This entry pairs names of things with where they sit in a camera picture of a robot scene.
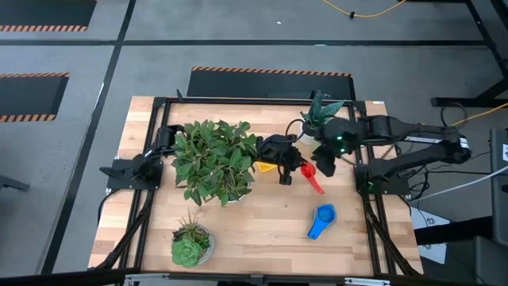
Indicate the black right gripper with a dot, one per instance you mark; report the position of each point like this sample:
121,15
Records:
337,133

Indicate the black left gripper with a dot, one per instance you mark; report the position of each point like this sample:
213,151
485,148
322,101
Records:
279,151

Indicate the red measuring cup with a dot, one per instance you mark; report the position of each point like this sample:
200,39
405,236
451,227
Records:
309,172

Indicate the blue measuring cup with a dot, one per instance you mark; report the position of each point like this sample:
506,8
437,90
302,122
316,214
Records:
319,228

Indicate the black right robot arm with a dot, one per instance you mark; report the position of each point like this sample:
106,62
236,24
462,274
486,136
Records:
416,135

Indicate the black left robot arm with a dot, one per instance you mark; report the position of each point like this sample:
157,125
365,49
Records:
166,137

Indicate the yellow plastic basket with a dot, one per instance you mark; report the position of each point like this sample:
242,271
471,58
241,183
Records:
265,167

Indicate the snake plant white pot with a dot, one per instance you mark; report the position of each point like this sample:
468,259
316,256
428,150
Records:
321,111

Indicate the large leafy plant white pot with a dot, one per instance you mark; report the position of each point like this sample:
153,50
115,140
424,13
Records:
214,159

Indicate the black hazard-striped floor mat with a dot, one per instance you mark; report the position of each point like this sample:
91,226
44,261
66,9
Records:
39,12
28,95
270,85

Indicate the white paper sheet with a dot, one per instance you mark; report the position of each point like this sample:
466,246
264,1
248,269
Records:
430,242

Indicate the succulent plant grey pot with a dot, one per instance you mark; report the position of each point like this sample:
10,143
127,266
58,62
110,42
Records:
186,250

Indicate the black metal stand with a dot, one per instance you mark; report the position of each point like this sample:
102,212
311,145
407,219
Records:
456,102

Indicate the grey cabinet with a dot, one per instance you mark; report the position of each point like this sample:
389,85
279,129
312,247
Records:
499,178

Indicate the dark grey equipment case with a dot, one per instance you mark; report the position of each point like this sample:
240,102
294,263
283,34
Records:
488,262

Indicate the black furniture foot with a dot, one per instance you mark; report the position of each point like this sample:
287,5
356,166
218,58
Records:
12,183

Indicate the black aluminium table frame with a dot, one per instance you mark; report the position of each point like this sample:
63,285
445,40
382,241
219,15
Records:
258,101

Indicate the silver camera mount bar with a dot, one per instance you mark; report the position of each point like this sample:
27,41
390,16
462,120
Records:
365,282

